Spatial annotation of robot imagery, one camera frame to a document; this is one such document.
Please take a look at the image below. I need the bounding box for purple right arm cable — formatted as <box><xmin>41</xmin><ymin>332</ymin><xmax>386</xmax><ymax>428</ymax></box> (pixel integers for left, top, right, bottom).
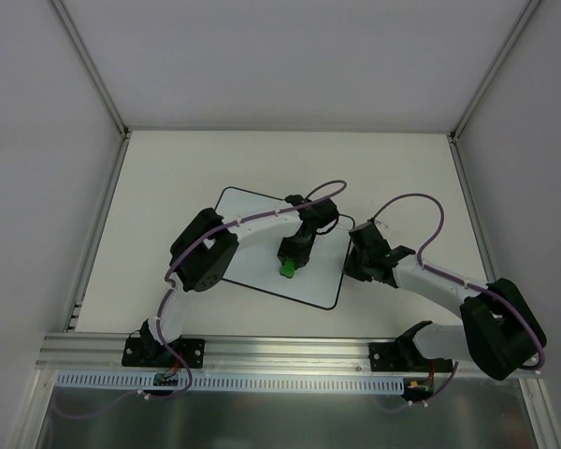
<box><xmin>371</xmin><ymin>192</ymin><xmax>547</xmax><ymax>408</ymax></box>

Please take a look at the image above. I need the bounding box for white slotted cable duct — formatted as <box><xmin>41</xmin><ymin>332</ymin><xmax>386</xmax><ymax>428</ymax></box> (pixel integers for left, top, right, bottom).
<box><xmin>55</xmin><ymin>370</ymin><xmax>405</xmax><ymax>396</ymax></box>

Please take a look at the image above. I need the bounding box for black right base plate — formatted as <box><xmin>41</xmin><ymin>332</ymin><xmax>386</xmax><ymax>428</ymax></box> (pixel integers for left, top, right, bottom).
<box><xmin>367</xmin><ymin>341</ymin><xmax>453</xmax><ymax>374</ymax></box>

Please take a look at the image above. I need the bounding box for white whiteboard black frame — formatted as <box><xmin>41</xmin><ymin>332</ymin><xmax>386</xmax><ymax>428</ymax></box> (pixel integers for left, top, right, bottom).
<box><xmin>223</xmin><ymin>215</ymin><xmax>355</xmax><ymax>311</ymax></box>

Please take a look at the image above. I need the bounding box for aluminium frame post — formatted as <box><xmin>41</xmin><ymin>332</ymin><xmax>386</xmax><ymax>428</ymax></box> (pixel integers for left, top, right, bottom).
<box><xmin>447</xmin><ymin>0</ymin><xmax>543</xmax><ymax>281</ymax></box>
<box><xmin>48</xmin><ymin>1</ymin><xmax>131</xmax><ymax>333</ymax></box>

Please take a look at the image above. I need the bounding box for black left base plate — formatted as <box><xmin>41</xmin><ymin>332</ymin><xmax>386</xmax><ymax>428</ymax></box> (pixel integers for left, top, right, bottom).
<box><xmin>121</xmin><ymin>336</ymin><xmax>206</xmax><ymax>369</ymax></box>

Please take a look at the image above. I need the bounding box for left aluminium frame post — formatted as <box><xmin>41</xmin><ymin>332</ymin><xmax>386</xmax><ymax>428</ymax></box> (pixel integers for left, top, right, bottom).
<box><xmin>48</xmin><ymin>1</ymin><xmax>131</xmax><ymax>333</ymax></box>

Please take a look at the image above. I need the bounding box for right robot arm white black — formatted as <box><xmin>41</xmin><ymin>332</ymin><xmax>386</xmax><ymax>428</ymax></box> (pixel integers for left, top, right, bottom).
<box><xmin>343</xmin><ymin>221</ymin><xmax>547</xmax><ymax>380</ymax></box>

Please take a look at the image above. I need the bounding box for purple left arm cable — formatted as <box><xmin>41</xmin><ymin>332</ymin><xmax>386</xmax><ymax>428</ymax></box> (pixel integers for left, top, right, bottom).
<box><xmin>158</xmin><ymin>179</ymin><xmax>347</xmax><ymax>390</ymax></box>

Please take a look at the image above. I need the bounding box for green bone-shaped eraser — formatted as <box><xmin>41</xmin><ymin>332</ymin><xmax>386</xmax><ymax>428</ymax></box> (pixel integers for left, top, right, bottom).
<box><xmin>279</xmin><ymin>259</ymin><xmax>296</xmax><ymax>279</ymax></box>

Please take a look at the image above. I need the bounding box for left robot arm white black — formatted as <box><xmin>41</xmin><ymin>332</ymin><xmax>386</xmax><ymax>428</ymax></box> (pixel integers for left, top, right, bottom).
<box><xmin>138</xmin><ymin>195</ymin><xmax>339</xmax><ymax>368</ymax></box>

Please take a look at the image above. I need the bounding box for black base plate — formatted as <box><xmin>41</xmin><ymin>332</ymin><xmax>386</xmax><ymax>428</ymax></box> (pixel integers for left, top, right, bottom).
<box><xmin>367</xmin><ymin>341</ymin><xmax>453</xmax><ymax>374</ymax></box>
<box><xmin>121</xmin><ymin>336</ymin><xmax>206</xmax><ymax>369</ymax></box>

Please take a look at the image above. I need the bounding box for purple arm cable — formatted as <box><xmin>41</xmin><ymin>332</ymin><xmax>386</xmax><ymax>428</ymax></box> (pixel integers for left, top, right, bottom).
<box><xmin>158</xmin><ymin>179</ymin><xmax>347</xmax><ymax>390</ymax></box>
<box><xmin>371</xmin><ymin>192</ymin><xmax>547</xmax><ymax>408</ymax></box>

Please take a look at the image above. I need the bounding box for aluminium mounting rail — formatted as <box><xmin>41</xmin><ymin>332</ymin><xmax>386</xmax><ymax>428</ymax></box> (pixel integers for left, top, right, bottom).
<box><xmin>36</xmin><ymin>330</ymin><xmax>543</xmax><ymax>377</ymax></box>

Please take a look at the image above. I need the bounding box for right aluminium frame post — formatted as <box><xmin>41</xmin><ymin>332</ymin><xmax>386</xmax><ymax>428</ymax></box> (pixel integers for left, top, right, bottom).
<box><xmin>447</xmin><ymin>0</ymin><xmax>543</xmax><ymax>281</ymax></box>

